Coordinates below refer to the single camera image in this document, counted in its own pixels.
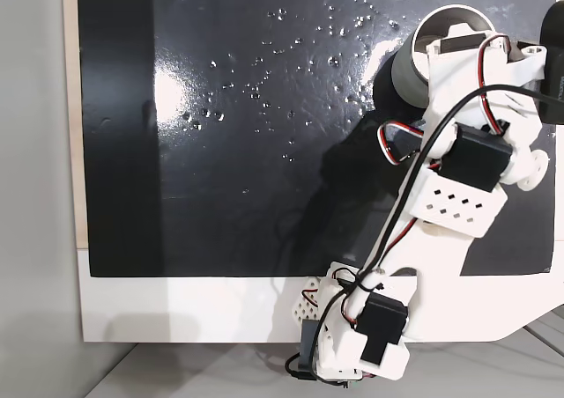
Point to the grey cup with white rim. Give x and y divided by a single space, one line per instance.
405 76

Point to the glossy black table mat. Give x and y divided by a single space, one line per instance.
242 217

